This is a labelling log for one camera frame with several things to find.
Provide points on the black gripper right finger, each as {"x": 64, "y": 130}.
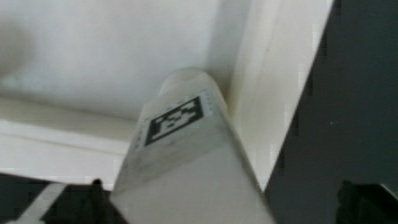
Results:
{"x": 368, "y": 204}

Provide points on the white square tabletop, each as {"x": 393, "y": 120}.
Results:
{"x": 89, "y": 52}

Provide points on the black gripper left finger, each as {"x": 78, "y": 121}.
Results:
{"x": 69, "y": 204}

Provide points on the white table leg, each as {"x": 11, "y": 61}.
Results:
{"x": 187, "y": 182}

